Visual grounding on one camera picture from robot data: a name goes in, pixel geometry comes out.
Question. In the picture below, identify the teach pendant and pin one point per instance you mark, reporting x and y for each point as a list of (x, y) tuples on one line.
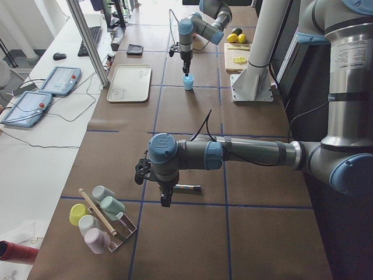
[(61, 81), (28, 109)]

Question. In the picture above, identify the light blue cup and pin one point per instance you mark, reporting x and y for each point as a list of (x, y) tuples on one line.
[(188, 81)]

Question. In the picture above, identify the yellow plastic knife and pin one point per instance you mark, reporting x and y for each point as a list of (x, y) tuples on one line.
[(239, 48)]

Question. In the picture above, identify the yellow cup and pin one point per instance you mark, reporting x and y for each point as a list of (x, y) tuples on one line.
[(76, 213)]

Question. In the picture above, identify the computer mouse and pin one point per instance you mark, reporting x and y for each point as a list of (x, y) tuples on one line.
[(59, 56)]

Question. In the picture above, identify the near teach pendant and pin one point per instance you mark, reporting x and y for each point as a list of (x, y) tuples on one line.
[(28, 109)]

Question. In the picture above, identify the red cylinder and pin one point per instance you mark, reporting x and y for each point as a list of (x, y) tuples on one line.
[(17, 253)]

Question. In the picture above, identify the grey white cup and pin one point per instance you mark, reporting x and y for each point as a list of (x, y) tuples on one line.
[(88, 222)]

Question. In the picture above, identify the far teach pendant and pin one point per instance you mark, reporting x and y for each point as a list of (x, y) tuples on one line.
[(61, 81)]

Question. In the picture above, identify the wooden cutting board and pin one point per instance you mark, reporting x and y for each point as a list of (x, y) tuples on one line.
[(236, 56)]

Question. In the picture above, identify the pink cup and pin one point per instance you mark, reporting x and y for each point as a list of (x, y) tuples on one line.
[(97, 240)]

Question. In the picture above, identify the aluminium frame post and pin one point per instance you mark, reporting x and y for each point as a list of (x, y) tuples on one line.
[(83, 29)]

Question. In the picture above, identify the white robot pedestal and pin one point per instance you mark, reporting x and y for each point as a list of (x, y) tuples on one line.
[(253, 83)]

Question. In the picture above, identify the cream bear tray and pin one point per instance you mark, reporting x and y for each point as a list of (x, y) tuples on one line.
[(130, 83)]

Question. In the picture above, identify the yellow lemon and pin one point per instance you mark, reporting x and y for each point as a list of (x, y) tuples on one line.
[(242, 38), (232, 38)]

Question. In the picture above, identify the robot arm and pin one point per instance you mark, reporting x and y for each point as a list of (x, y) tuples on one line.
[(342, 159), (207, 23)]

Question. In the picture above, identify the pale grey cup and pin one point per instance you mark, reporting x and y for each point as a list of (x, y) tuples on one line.
[(100, 192)]

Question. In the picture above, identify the white wire cup rack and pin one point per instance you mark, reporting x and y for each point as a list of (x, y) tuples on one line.
[(120, 230)]

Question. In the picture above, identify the steel muddler black tip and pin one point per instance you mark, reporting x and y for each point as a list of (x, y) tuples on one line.
[(195, 188)]

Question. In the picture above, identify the folded grey cloth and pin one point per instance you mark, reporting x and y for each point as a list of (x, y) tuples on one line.
[(134, 50)]

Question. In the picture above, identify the lemon slices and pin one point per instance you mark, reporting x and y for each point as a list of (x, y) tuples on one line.
[(239, 60)]

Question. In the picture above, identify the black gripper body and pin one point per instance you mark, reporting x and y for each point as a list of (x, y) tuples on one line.
[(166, 186), (185, 57)]

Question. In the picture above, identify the mint green cup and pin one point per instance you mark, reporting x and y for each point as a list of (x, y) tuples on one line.
[(112, 207)]

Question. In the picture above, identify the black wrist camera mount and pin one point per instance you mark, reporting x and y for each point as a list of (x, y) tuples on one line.
[(175, 48)]

